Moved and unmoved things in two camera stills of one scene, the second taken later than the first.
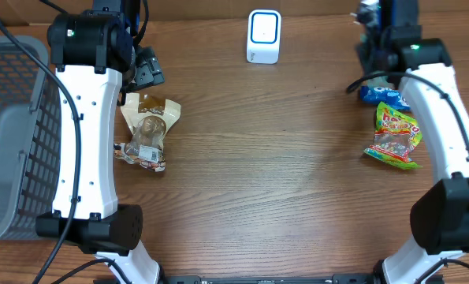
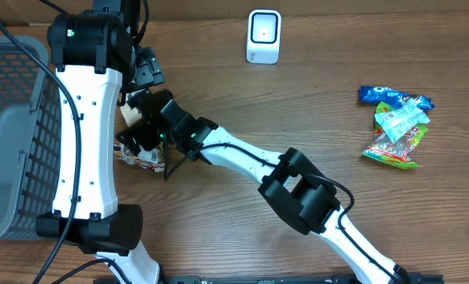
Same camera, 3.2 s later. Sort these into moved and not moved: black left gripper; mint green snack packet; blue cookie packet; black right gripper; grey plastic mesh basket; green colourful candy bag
Moved: mint green snack packet; black right gripper
Not moved: blue cookie packet; grey plastic mesh basket; green colourful candy bag; black left gripper
